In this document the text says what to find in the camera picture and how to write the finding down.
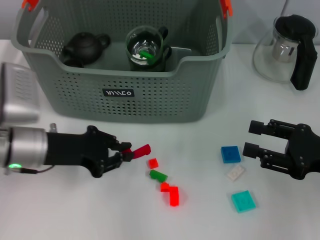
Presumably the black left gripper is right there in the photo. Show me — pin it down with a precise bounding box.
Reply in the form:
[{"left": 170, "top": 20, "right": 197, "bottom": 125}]
[{"left": 46, "top": 125, "right": 134, "bottom": 179}]

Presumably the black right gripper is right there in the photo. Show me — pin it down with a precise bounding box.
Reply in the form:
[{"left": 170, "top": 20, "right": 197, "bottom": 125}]
[{"left": 242, "top": 119, "right": 320, "bottom": 181}]

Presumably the dark red bent brick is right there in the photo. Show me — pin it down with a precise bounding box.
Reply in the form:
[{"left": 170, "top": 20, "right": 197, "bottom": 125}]
[{"left": 123, "top": 143, "right": 152, "bottom": 160}]

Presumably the green toy brick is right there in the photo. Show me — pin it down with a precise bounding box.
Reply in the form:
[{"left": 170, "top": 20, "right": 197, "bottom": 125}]
[
  {"left": 138, "top": 49, "right": 156, "bottom": 62},
  {"left": 149, "top": 169, "right": 168, "bottom": 183}
]

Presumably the grey perforated storage basket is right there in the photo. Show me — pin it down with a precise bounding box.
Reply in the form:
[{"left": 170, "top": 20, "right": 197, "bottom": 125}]
[{"left": 11, "top": 0, "right": 235, "bottom": 125}]

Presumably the blue square toy plate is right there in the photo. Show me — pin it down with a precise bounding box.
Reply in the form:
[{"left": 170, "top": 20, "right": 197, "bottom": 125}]
[{"left": 220, "top": 145, "right": 242, "bottom": 164}]

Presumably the white toy brick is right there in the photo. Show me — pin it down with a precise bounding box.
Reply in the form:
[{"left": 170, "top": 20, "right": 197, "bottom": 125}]
[{"left": 226, "top": 164, "right": 247, "bottom": 181}]

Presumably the teal square toy plate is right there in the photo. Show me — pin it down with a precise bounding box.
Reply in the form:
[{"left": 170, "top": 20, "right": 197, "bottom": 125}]
[{"left": 231, "top": 189, "right": 257, "bottom": 213}]

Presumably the long red toy brick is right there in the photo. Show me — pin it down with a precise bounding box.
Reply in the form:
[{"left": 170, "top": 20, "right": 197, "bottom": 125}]
[{"left": 168, "top": 186, "right": 181, "bottom": 207}]

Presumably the black clay teapot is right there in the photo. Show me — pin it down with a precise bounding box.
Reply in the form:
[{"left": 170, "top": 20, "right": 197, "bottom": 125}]
[{"left": 61, "top": 32, "right": 111, "bottom": 69}]

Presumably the orange basket latch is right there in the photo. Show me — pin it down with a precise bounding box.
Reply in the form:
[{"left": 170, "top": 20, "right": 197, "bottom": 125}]
[
  {"left": 220, "top": 0, "right": 234, "bottom": 20},
  {"left": 21, "top": 0, "right": 40, "bottom": 12}
]

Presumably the thin dark gripper cable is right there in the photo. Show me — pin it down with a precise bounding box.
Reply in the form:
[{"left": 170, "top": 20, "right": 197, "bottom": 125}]
[{"left": 19, "top": 165, "right": 55, "bottom": 175}]

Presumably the glass pitcher black handle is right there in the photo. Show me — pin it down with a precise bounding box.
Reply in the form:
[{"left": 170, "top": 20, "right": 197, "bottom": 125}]
[{"left": 252, "top": 14, "right": 318, "bottom": 91}]

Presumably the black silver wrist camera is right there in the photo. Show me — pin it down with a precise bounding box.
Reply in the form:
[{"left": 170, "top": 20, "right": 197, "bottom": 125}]
[{"left": 0, "top": 62, "right": 41, "bottom": 126}]

